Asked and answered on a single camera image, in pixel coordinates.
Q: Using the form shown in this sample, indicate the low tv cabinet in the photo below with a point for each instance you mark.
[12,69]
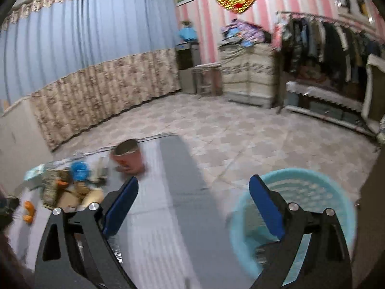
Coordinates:
[328,106]

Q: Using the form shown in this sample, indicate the brown patterned box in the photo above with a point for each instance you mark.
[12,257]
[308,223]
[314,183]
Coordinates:
[53,181]

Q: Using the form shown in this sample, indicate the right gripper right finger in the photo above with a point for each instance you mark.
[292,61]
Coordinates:
[326,263]

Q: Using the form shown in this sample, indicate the grey striped tablecloth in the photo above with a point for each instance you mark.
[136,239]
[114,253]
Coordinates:
[174,236]

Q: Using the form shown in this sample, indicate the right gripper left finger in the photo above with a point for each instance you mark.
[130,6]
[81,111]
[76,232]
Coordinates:
[74,251]

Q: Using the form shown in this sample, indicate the blue crumpled plastic bag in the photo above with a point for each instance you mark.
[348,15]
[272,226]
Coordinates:
[79,171]

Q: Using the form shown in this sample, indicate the pile of colourful clothes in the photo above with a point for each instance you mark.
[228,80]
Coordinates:
[244,33]

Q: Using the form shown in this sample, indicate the beige patterned fabric wardrobe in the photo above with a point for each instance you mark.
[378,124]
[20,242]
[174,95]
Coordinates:
[249,74]

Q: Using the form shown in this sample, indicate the blue floral curtain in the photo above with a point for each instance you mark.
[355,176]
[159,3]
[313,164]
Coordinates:
[81,62]

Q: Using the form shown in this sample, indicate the small wooden side table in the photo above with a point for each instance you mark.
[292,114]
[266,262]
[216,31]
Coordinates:
[208,79]

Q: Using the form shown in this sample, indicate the orange peel piece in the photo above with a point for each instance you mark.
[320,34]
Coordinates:
[30,212]

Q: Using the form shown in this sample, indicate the clothes rack with garments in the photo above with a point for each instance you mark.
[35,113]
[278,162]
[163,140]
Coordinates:
[334,55]

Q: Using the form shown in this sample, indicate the blue bag on dispenser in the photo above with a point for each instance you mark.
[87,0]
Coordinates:
[187,33]

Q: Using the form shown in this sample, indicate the black water dispenser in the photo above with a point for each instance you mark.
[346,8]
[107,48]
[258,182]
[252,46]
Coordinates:
[188,56]

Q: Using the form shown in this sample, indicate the teal tissue box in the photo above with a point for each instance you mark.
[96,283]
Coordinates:
[33,177]

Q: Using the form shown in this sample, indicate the white cabinet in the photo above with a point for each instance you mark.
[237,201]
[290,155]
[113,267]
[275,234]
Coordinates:
[22,145]

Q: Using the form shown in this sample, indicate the pink metal mug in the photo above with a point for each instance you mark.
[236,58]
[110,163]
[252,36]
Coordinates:
[128,157]

